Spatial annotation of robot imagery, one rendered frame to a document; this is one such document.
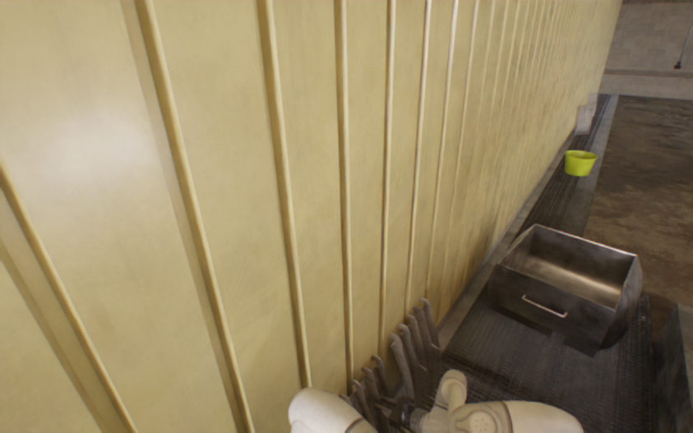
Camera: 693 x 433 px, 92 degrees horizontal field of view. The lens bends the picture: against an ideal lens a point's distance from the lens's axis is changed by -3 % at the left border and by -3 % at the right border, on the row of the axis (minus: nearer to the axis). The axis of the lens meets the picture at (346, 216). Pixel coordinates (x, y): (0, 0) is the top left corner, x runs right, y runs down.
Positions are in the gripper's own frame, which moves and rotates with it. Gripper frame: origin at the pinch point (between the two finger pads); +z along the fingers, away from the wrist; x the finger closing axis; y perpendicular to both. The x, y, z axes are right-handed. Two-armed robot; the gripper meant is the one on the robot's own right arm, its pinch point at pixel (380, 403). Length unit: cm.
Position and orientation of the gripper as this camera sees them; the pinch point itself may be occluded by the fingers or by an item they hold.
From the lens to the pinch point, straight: 178.4
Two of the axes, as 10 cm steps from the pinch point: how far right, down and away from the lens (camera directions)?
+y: 2.0, 9.3, 3.2
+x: 6.0, -3.7, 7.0
